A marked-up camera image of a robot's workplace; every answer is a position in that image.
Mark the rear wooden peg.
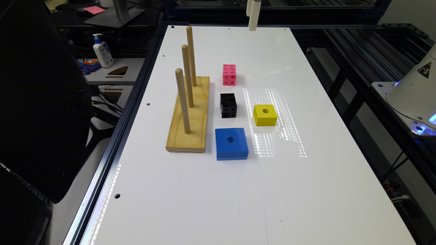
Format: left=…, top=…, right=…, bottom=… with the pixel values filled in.
left=186, top=26, right=197, bottom=87

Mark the middle wooden peg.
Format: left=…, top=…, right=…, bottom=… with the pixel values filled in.
left=181, top=44, right=193, bottom=108

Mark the wooden peg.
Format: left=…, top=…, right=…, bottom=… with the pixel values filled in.
left=181, top=44, right=193, bottom=108
left=175, top=68, right=191, bottom=134
left=186, top=26, right=197, bottom=87

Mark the black cube block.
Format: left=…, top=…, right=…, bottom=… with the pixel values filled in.
left=220, top=93, right=237, bottom=118

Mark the blue block with hole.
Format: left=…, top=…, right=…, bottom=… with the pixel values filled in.
left=215, top=128, right=249, bottom=161

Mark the front wooden peg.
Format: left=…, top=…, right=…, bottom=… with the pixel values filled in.
left=175, top=68, right=191, bottom=134

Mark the wooden peg base board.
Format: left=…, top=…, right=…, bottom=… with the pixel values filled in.
left=166, top=76, right=210, bottom=153

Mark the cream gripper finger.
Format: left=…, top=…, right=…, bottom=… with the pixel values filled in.
left=248, top=0, right=262, bottom=31
left=246, top=0, right=253, bottom=16

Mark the pink sticky note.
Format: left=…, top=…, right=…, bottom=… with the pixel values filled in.
left=84, top=5, right=106, bottom=15

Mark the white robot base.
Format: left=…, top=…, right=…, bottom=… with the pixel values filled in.
left=372, top=47, right=435, bottom=137

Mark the silver monitor stand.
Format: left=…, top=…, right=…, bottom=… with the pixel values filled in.
left=85, top=0, right=144, bottom=28

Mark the white lotion pump bottle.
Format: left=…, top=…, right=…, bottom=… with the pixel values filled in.
left=93, top=33, right=114, bottom=68

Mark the yellow block with hole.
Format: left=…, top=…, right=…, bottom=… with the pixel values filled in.
left=253, top=104, right=277, bottom=127

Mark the pink cube block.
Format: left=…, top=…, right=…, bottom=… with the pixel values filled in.
left=222, top=64, right=237, bottom=86

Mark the blue glue gun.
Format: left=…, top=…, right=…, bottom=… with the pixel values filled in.
left=78, top=59, right=102, bottom=75

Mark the black office chair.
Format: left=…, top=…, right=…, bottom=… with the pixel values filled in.
left=1, top=0, right=92, bottom=203

